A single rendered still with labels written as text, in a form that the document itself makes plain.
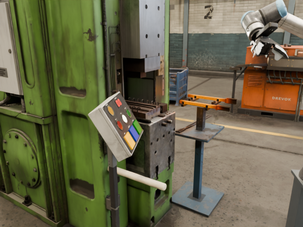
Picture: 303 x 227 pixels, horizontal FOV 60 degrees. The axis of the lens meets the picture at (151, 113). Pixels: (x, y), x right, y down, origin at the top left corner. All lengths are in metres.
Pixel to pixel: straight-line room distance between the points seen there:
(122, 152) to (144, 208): 0.98
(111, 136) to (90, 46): 0.62
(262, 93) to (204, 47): 4.73
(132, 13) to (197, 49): 8.03
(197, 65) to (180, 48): 0.90
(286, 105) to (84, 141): 4.07
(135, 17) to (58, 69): 0.63
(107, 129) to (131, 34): 0.74
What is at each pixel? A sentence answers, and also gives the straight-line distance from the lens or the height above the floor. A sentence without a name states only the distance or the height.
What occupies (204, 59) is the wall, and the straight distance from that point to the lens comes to 9.68.
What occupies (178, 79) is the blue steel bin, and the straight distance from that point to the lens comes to 5.59.
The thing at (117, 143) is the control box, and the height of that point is 1.02.
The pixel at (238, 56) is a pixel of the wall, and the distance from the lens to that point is 9.39.
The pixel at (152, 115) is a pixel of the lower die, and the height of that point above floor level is 0.94.
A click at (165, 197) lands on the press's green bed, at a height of 0.16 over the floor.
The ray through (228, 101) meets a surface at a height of 0.97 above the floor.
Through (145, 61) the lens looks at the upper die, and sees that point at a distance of 1.80.
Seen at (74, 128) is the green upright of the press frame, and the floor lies 0.86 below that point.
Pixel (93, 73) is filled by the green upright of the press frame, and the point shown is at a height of 1.29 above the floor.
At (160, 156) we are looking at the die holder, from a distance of 2.06.
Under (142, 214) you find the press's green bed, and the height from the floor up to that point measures 0.14.
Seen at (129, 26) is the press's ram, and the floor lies 1.56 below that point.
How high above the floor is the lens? 1.54
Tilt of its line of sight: 17 degrees down
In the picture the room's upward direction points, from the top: straight up
